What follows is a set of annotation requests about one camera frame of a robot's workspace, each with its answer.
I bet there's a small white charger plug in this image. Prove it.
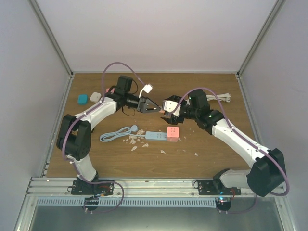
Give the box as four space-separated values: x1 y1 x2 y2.
90 92 102 103

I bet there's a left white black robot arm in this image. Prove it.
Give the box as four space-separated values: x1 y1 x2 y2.
56 76 161 194

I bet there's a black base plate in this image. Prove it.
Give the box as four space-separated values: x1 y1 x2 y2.
67 178 114 197
192 179 242 196

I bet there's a grey slotted cable duct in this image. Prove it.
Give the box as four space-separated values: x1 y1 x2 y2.
37 197 216 208

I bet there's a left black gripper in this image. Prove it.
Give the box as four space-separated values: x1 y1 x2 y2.
125 93 160 113

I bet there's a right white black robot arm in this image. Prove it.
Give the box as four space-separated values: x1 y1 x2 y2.
162 88 290 197

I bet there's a light blue power strip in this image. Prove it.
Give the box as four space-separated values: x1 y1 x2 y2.
145 131 167 141

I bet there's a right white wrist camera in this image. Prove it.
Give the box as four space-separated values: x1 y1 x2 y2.
162 100 180 116

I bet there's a pink block socket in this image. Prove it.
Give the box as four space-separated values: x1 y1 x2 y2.
167 126 180 142

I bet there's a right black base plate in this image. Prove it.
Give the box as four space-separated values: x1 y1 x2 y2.
192 179 242 196

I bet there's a white power cord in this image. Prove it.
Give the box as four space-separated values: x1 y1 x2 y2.
205 93 232 103

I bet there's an aluminium frame rail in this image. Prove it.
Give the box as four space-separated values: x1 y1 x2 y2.
26 177 287 198

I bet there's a pink triangular power socket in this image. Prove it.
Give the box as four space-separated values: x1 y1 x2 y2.
105 88 115 93

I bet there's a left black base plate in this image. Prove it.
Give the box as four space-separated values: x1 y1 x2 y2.
67 178 114 197

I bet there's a blue cube adapter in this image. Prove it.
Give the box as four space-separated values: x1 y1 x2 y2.
77 94 88 105

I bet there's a light blue cable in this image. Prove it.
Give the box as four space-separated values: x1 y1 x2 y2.
99 125 145 143

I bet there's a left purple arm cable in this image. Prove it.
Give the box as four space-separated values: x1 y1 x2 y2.
62 62 147 181

